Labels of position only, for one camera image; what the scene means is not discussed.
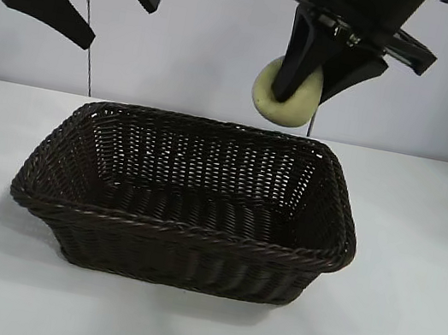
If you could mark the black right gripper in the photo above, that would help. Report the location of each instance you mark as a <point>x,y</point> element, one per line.
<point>373,11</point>

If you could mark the pale yellow egg yolk pastry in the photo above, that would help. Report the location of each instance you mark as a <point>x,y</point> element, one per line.
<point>286,111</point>

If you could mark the dark brown woven basket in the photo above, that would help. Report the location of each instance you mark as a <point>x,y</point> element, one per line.
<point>180,220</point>

